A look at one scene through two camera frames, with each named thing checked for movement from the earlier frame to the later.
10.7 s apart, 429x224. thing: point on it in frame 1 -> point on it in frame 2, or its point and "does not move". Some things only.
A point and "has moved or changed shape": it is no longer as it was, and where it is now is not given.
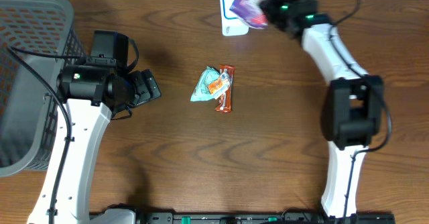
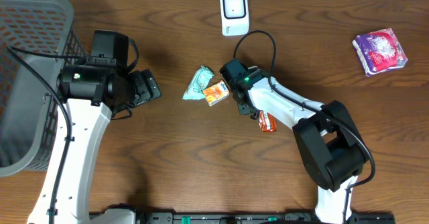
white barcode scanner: [231, 24] does not move
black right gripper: [269, 6] -> [245, 111]
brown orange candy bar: [224, 104] -> [267, 122]
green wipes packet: [202, 92] has moved or changed shape
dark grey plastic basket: [39, 33] does not move
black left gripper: [144, 87] does not move
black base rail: [299, 218] does not move
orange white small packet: [220, 86] has moved or changed shape
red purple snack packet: [246, 5] -> [379, 51]
